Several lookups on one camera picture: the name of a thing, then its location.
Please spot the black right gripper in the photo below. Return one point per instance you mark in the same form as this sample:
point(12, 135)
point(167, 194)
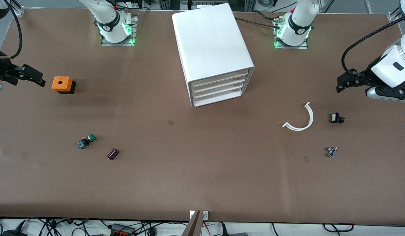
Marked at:
point(0, 69)

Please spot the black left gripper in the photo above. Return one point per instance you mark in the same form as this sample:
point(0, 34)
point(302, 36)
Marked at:
point(365, 76)

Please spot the white plastic drawer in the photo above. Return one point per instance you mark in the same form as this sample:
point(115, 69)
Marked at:
point(219, 98)
point(219, 86)
point(219, 79)
point(219, 92)

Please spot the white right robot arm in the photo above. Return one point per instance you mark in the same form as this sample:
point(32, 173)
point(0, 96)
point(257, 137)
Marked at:
point(110, 19)

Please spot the white drawer cabinet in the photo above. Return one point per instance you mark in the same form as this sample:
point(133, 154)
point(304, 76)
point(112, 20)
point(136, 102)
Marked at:
point(210, 39)

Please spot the orange box with hole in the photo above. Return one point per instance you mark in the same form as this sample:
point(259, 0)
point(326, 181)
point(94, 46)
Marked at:
point(61, 83)

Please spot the white curved plastic piece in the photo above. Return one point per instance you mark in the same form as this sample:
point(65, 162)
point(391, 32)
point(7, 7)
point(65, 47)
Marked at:
point(311, 118)

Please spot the small blue electronic component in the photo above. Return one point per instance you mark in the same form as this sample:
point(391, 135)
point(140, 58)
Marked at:
point(331, 152)

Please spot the dark maroon small component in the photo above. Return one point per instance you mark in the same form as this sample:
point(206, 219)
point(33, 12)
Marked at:
point(113, 154)

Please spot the black power adapter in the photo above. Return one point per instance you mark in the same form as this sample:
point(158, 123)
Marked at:
point(12, 233)

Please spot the black power strip orange sockets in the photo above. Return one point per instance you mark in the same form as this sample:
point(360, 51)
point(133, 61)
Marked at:
point(122, 231)

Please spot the black power plug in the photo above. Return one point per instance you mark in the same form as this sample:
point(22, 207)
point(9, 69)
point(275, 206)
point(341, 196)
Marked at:
point(223, 229)

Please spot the black switch with white face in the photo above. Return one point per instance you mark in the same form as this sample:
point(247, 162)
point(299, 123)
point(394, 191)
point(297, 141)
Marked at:
point(335, 118)

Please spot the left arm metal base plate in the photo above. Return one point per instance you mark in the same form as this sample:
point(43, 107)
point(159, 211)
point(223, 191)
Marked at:
point(300, 47)

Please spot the aluminium frame profile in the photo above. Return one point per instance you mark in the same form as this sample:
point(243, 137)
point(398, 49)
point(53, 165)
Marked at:
point(17, 9)

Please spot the aluminium corner bracket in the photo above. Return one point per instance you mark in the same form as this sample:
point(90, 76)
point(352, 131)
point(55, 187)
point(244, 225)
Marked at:
point(393, 18)

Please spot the green push button switch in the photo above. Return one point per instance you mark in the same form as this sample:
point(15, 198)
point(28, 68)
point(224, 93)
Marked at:
point(84, 142)

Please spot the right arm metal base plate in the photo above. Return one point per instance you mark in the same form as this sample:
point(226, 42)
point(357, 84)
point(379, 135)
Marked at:
point(119, 44)

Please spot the brown wooden post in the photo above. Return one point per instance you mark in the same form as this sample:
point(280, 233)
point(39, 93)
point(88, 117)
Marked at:
point(194, 226)

